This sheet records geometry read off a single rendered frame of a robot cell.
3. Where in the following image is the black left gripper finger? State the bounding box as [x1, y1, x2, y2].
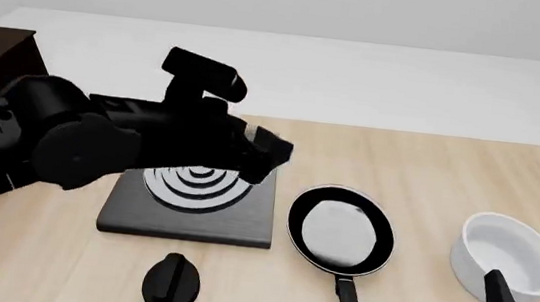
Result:
[237, 153, 281, 189]
[252, 125, 297, 163]

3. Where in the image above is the black frying pan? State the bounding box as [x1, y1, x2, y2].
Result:
[277, 179, 402, 302]

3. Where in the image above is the white bowl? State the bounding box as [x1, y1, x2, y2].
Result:
[444, 208, 540, 302]

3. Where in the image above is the flat black stove plate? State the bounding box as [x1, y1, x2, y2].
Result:
[95, 155, 281, 252]

